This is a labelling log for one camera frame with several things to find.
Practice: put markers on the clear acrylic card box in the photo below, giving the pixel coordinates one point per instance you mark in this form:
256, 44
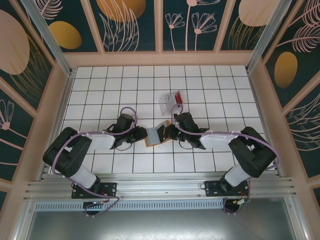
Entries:
165, 103

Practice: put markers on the red VIP card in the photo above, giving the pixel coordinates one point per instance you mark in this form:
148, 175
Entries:
179, 98

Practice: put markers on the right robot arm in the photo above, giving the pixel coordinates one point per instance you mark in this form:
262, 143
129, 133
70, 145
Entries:
252, 152

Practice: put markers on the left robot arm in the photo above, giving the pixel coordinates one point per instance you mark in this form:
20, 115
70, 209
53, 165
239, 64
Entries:
75, 155

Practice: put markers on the grey card sleeve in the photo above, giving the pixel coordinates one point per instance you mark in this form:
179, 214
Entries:
153, 136

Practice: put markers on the aluminium mounting rail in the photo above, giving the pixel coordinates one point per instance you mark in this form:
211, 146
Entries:
160, 185

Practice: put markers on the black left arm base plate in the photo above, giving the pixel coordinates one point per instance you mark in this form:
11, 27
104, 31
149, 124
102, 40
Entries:
110, 188

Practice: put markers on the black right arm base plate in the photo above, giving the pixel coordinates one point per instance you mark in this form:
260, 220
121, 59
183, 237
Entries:
212, 187

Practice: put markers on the aluminium frame post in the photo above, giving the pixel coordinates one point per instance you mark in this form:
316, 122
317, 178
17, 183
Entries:
265, 32
50, 37

